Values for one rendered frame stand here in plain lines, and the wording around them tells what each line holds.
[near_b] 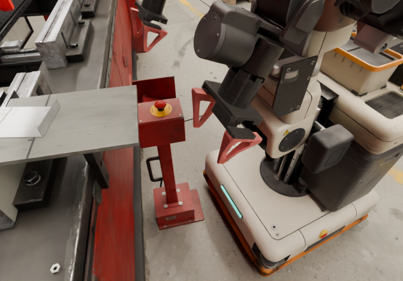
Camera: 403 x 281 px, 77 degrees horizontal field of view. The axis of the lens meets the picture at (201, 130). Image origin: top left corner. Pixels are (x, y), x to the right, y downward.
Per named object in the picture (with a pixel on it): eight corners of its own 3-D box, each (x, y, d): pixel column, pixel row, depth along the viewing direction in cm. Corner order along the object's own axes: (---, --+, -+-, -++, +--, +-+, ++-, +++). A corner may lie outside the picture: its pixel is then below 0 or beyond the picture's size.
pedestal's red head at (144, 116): (186, 141, 91) (183, 102, 78) (141, 149, 88) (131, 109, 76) (177, 106, 105) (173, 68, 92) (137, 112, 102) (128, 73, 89)
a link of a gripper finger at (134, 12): (129, 41, 71) (138, 8, 67) (123, 31, 76) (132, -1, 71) (152, 47, 75) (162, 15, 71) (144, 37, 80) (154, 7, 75)
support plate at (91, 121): (139, 146, 46) (138, 142, 45) (-22, 169, 42) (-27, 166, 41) (137, 88, 58) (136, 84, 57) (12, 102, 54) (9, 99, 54)
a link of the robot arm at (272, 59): (296, 44, 35) (271, 29, 39) (264, 30, 31) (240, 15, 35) (270, 87, 39) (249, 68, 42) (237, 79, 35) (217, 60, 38)
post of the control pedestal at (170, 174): (177, 202, 133) (168, 129, 95) (167, 204, 133) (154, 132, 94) (176, 193, 137) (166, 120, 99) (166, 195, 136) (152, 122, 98)
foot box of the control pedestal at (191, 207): (204, 220, 139) (204, 209, 130) (159, 230, 135) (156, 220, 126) (197, 189, 153) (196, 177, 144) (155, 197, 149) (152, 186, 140)
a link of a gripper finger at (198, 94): (192, 144, 44) (215, 99, 39) (176, 118, 49) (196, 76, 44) (221, 144, 48) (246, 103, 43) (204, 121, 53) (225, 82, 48)
